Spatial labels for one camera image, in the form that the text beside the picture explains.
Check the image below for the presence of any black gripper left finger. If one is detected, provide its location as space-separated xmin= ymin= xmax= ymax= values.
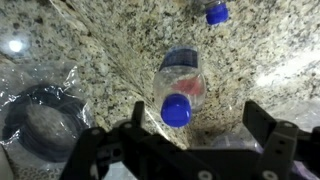
xmin=59 ymin=101 xmax=146 ymax=180

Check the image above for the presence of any red label bottle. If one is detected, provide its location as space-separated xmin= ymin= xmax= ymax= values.
xmin=153 ymin=46 xmax=206 ymax=128

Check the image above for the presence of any blue cap bottle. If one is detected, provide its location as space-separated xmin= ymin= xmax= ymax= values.
xmin=200 ymin=0 xmax=229 ymax=25

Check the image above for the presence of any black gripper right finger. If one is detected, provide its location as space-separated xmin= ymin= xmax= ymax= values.
xmin=242 ymin=101 xmax=320 ymax=180

